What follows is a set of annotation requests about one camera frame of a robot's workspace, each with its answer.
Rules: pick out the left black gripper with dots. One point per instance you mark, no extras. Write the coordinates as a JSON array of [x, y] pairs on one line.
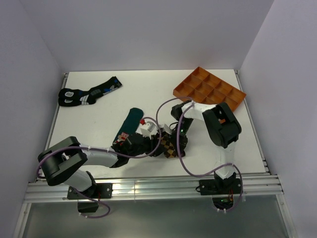
[[153, 144]]

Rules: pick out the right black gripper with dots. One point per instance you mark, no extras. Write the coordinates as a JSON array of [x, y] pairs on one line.
[[174, 141]]

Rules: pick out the brown argyle sock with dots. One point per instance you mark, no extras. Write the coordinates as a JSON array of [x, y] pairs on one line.
[[169, 147]]

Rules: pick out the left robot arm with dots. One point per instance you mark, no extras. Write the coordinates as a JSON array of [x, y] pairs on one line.
[[62, 162]]

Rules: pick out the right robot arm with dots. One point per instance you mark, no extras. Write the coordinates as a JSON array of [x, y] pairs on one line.
[[223, 129]]

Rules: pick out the dark teal sock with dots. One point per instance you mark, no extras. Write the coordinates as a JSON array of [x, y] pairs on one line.
[[130, 125]]

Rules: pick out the orange compartment tray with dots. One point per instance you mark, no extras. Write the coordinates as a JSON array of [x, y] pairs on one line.
[[204, 87]]

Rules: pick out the black blue sports sock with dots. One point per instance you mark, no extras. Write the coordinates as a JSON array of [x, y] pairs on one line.
[[75, 97]]

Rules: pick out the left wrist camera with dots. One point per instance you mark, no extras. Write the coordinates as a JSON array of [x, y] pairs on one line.
[[147, 128]]

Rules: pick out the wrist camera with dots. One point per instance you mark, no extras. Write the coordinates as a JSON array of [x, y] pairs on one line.
[[147, 128], [164, 129]]

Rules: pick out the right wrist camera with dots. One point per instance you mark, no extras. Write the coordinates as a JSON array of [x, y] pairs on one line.
[[164, 129]]

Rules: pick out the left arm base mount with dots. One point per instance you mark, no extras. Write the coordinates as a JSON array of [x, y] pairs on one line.
[[89, 200]]

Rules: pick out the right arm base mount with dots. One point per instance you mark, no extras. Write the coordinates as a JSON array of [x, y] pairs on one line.
[[226, 193]]

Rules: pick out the aluminium front rail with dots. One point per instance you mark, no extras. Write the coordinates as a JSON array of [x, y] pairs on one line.
[[152, 188]]

